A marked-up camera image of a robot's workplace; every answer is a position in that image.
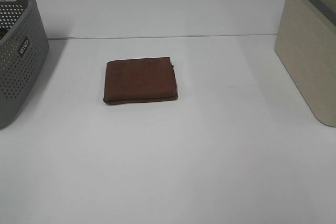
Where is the brown towel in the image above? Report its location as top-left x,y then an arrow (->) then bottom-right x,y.
103,57 -> 178,105

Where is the beige plastic storage bin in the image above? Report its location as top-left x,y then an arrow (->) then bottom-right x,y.
275,0 -> 335,127

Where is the grey perforated plastic basket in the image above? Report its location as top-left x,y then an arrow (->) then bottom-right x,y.
1,0 -> 49,127

